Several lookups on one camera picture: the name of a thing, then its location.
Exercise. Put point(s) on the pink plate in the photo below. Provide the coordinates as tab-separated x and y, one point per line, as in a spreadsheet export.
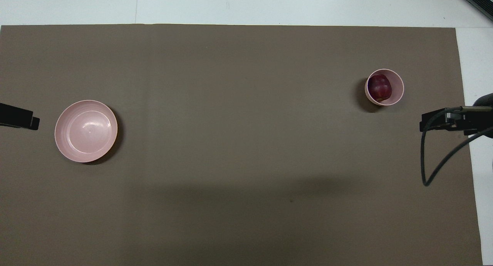
86	131

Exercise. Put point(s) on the brown table mat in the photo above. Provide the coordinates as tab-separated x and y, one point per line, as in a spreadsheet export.
246	162

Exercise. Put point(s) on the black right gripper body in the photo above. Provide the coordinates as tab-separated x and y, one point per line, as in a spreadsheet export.
483	123

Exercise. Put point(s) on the pink bowl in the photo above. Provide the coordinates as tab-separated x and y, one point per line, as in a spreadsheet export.
398	89

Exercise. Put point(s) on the red apple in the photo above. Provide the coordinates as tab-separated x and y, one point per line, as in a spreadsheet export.
379	87

